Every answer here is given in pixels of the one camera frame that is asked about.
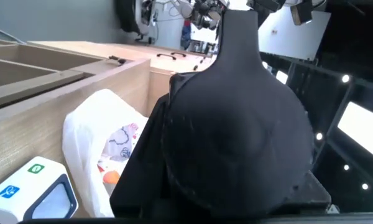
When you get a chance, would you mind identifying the white plastic shopping bag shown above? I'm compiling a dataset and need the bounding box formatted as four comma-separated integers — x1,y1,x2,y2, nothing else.
62,88,149,218

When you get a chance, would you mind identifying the white barcode scanner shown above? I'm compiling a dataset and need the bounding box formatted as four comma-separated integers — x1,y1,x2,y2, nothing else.
0,156,79,224

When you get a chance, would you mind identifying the black round paddle-shaped item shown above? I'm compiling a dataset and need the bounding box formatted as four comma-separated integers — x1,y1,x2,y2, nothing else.
162,8,315,218

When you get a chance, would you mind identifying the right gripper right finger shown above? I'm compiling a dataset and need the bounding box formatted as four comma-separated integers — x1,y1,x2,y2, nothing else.
275,170,332,216

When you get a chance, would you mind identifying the orange round item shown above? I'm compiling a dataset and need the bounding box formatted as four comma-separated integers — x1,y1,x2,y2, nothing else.
103,170,121,185

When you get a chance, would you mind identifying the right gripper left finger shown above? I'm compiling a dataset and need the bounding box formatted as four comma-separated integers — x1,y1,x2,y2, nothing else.
109,72,200,219

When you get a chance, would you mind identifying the white printed pack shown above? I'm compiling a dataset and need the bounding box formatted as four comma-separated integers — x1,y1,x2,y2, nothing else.
98,123,144,170

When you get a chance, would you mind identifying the wooden counter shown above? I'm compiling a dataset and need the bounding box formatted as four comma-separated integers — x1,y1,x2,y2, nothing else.
0,39,218,218

